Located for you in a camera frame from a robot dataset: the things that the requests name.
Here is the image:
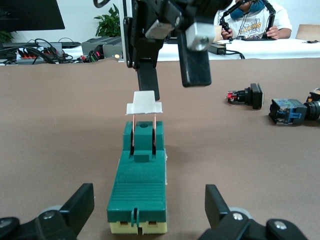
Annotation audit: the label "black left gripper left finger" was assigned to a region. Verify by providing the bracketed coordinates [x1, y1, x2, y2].
[59, 183, 95, 240]

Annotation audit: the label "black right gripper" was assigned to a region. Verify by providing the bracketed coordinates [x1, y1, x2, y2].
[123, 0, 235, 101]

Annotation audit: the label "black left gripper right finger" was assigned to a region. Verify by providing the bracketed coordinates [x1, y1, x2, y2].
[204, 184, 251, 229]

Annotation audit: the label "green terminal block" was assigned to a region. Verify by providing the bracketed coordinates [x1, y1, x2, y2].
[106, 90, 168, 236]

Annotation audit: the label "person's right hand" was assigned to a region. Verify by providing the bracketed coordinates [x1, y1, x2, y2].
[221, 26, 234, 40]

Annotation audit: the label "person's left hand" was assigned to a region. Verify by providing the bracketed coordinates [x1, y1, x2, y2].
[266, 26, 281, 40]

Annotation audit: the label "black power adapter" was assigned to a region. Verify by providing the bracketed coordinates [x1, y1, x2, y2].
[209, 42, 246, 60]

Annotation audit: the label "black electronics box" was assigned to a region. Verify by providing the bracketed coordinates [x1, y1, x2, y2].
[81, 36, 124, 61]

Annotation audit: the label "large green potted plant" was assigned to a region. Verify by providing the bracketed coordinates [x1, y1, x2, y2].
[94, 3, 123, 38]

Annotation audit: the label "black square button red terminals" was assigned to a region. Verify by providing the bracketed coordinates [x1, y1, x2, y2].
[226, 83, 265, 110]

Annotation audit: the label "brown paper table cover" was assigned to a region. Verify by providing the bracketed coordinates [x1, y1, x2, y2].
[0, 57, 320, 240]

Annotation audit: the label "person in white shirt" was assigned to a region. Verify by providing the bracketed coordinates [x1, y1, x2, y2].
[213, 0, 293, 41]

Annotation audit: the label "white background table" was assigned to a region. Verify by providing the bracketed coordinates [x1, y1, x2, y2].
[0, 38, 320, 66]

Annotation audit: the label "green push button blue block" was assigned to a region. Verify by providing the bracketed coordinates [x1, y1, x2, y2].
[268, 98, 320, 126]

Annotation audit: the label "grey power strip orange plugs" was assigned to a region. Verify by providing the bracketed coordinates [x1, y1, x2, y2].
[37, 41, 63, 60]
[16, 46, 42, 61]

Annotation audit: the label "brown cardboard panel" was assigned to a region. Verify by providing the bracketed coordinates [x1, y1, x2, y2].
[298, 24, 320, 40]

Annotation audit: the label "black computer monitor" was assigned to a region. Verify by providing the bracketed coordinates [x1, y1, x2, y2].
[0, 0, 66, 33]

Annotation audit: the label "small green plant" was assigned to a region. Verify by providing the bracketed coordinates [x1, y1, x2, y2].
[0, 30, 15, 44]

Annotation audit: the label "aluminium camera post with bracket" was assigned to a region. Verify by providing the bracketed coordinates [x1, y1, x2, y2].
[116, 0, 126, 63]

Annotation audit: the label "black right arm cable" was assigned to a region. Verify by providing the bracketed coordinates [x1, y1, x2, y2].
[93, 0, 113, 9]

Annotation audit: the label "tangled black desk cables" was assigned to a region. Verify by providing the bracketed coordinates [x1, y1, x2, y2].
[0, 37, 83, 66]

